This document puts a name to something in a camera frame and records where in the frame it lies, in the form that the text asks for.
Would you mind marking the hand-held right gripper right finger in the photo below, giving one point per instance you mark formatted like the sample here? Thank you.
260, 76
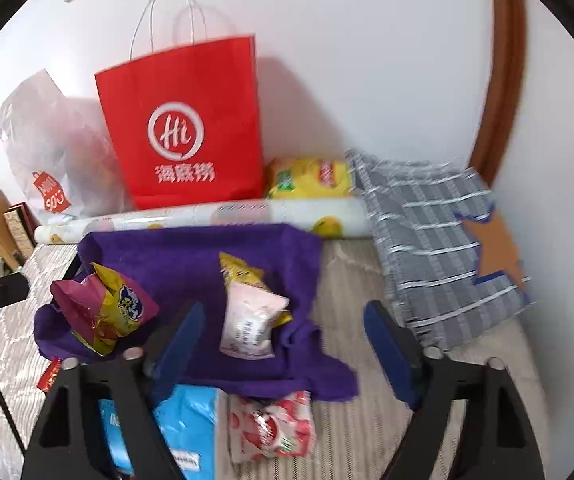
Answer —
392, 355

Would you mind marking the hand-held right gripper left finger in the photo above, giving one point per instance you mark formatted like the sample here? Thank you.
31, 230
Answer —
177, 345

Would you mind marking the white and pink snack packet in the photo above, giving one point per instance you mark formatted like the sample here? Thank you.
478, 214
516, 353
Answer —
249, 325

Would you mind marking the pink and yellow snack bag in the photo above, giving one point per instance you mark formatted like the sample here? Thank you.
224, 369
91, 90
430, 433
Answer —
107, 310

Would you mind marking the small yellow snack packet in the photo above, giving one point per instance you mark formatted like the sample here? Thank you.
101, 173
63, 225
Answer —
239, 270

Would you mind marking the red and white snack packet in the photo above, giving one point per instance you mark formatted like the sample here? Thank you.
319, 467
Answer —
267, 425

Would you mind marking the purple towel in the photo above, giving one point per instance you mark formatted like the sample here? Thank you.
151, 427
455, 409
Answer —
177, 270

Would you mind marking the blue tissue box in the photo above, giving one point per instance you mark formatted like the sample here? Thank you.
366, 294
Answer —
187, 425

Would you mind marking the grey checked cloth with star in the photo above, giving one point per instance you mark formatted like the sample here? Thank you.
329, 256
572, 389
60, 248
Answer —
417, 240

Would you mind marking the fruit print paper roll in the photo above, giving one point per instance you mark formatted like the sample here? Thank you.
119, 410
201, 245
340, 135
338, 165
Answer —
167, 217

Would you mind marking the white plastic shopping bag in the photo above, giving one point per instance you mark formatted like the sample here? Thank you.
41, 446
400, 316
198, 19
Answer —
42, 140

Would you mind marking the yellow drink mix pack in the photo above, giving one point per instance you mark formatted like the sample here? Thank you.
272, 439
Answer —
307, 180

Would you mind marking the red paper bag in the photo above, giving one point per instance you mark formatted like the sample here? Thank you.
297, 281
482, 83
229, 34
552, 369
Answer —
182, 85

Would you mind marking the brown wooden door frame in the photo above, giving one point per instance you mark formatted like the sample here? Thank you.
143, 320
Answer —
504, 85

